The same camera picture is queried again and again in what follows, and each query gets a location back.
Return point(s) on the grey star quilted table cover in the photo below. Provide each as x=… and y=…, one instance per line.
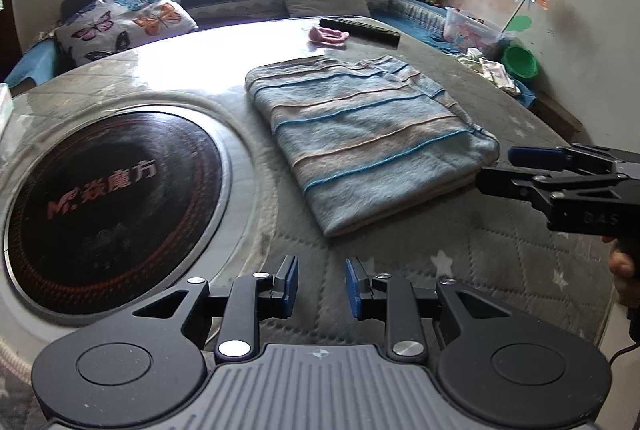
x=500, y=260

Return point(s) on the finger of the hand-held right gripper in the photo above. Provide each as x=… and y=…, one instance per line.
x=537, y=154
x=505, y=182

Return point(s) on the black remote control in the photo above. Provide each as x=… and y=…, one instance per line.
x=360, y=28

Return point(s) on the round black induction cooktop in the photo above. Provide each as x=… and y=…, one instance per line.
x=125, y=210

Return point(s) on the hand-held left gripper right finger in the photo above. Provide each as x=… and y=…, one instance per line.
x=354, y=290

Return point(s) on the pink cloth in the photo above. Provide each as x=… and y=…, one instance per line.
x=327, y=35

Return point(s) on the green bowl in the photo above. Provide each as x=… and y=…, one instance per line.
x=521, y=61

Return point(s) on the person's right hand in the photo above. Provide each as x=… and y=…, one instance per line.
x=625, y=267

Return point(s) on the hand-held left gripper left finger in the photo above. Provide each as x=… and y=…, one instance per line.
x=290, y=287

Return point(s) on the clear plastic box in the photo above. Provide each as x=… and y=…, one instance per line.
x=470, y=32

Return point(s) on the striped towel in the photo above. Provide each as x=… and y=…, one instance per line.
x=360, y=134

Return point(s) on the butterfly print pillow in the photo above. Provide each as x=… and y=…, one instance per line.
x=125, y=19

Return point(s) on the white cloth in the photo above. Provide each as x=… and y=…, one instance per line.
x=495, y=72

